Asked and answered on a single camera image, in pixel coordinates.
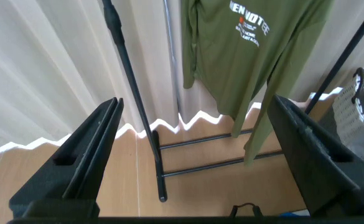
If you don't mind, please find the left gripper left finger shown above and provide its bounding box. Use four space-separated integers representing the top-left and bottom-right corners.
9 97 125 218

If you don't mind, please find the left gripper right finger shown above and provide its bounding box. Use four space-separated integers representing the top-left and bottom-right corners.
267 95 364 217

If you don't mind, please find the green long-sleeved shirt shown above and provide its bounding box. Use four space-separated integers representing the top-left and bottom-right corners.
181 0 335 166

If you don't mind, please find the white laundry basket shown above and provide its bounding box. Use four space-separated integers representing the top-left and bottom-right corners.
320 63 364 150

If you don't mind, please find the black clothes rack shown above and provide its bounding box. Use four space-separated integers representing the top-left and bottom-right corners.
101 0 364 203

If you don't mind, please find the black cable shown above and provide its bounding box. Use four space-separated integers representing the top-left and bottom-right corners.
229 202 263 218

